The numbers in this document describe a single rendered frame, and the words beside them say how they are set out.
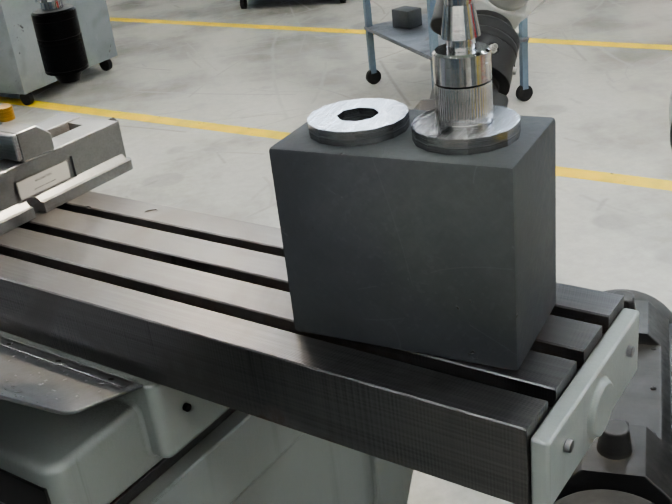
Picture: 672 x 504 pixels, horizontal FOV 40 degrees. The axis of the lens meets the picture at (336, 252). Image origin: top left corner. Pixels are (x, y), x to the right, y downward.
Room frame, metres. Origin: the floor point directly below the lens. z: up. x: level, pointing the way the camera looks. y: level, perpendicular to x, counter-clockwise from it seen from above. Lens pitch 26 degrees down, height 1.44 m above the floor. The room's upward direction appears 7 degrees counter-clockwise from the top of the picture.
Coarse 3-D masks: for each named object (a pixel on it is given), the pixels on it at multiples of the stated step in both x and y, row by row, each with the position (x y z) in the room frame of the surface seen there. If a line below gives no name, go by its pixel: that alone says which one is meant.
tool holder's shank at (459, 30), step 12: (444, 0) 0.73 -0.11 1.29; (456, 0) 0.73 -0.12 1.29; (468, 0) 0.73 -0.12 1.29; (444, 12) 0.73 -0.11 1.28; (456, 12) 0.73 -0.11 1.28; (468, 12) 0.73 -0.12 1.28; (444, 24) 0.73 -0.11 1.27; (456, 24) 0.72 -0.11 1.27; (468, 24) 0.72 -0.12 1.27; (444, 36) 0.73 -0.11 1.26; (456, 36) 0.72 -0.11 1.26; (468, 36) 0.72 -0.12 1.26; (456, 48) 0.73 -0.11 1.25; (468, 48) 0.73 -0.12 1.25
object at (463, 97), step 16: (448, 80) 0.72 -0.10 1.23; (464, 80) 0.71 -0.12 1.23; (480, 80) 0.72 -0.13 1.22; (448, 96) 0.72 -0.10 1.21; (464, 96) 0.71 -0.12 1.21; (480, 96) 0.72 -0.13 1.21; (448, 112) 0.72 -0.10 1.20; (464, 112) 0.71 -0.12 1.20; (480, 112) 0.72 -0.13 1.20; (448, 128) 0.72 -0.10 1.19; (464, 128) 0.71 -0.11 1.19
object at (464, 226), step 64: (320, 128) 0.76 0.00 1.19; (384, 128) 0.75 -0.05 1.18; (512, 128) 0.71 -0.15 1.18; (320, 192) 0.74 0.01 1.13; (384, 192) 0.71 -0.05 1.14; (448, 192) 0.68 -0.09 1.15; (512, 192) 0.66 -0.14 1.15; (320, 256) 0.75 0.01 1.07; (384, 256) 0.71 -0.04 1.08; (448, 256) 0.68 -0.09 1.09; (512, 256) 0.66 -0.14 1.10; (320, 320) 0.75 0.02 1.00; (384, 320) 0.72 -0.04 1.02; (448, 320) 0.69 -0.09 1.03; (512, 320) 0.66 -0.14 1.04
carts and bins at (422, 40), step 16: (368, 0) 4.86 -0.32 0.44; (432, 0) 4.13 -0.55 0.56; (368, 16) 4.85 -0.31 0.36; (400, 16) 4.73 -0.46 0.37; (416, 16) 4.72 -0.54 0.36; (368, 32) 4.85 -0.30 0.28; (384, 32) 4.69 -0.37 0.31; (400, 32) 4.65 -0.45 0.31; (416, 32) 4.61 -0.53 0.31; (432, 32) 4.13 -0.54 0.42; (368, 48) 4.86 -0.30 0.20; (416, 48) 4.31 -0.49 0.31; (432, 48) 4.13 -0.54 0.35; (432, 64) 4.14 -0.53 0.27; (368, 80) 4.85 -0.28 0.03; (432, 80) 4.15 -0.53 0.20; (528, 80) 4.28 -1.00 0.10; (528, 96) 4.28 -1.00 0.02
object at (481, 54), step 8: (440, 48) 0.74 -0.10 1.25; (480, 48) 0.73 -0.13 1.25; (488, 48) 0.73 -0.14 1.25; (432, 56) 0.74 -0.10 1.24; (440, 56) 0.72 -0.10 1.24; (448, 56) 0.72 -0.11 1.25; (456, 56) 0.72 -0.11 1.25; (464, 56) 0.72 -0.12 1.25; (472, 56) 0.71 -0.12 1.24; (480, 56) 0.72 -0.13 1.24; (488, 56) 0.72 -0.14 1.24; (440, 64) 0.72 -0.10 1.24; (448, 64) 0.72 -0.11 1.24; (456, 64) 0.72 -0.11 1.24; (464, 64) 0.71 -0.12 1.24; (472, 64) 0.71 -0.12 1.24; (480, 64) 0.72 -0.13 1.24
